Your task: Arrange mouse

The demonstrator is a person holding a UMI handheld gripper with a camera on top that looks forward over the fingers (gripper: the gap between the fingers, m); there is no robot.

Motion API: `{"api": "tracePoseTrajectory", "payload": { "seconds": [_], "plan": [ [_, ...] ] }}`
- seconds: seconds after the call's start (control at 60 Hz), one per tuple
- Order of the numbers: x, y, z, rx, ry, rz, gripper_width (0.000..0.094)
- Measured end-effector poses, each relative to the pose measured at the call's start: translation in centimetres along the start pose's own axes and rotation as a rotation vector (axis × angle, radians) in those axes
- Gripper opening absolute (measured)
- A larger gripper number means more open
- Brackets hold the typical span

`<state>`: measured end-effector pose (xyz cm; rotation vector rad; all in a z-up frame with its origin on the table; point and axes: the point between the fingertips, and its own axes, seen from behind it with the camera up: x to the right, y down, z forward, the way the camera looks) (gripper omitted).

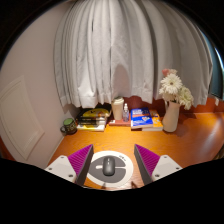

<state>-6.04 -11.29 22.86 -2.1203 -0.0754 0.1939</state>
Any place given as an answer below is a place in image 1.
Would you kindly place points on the white ceramic vase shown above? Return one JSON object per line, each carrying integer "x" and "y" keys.
{"x": 171, "y": 118}

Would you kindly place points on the blue book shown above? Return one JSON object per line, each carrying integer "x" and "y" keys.
{"x": 140, "y": 117}

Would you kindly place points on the dark grey computer mouse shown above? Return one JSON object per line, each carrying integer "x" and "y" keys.
{"x": 108, "y": 166}

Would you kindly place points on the flat red book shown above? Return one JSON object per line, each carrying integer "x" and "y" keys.
{"x": 118, "y": 123}

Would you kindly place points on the white curtain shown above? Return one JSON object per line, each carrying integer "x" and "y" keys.
{"x": 133, "y": 50}

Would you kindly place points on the dark green mug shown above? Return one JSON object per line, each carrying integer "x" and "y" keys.
{"x": 69, "y": 126}

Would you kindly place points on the white flower bouquet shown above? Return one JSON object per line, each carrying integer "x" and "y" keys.
{"x": 171, "y": 85}

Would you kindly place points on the white grey round mouse pad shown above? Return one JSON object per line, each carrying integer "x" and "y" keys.
{"x": 124, "y": 173}

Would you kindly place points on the dark grey curtain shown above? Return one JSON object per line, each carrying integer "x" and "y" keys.
{"x": 218, "y": 80}

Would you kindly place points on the white yellow book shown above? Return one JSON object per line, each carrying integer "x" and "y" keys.
{"x": 90, "y": 127}

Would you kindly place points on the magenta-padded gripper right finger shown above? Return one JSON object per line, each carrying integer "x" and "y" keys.
{"x": 168, "y": 166}

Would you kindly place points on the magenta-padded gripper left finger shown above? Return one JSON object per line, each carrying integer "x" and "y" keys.
{"x": 58, "y": 166}

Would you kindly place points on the clear sanitizer bottle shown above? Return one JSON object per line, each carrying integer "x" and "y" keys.
{"x": 126, "y": 115}

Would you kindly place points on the beige lidded cup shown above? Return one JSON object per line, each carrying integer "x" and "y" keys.
{"x": 117, "y": 108}

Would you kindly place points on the yellow black book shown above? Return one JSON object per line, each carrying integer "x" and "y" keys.
{"x": 95, "y": 112}

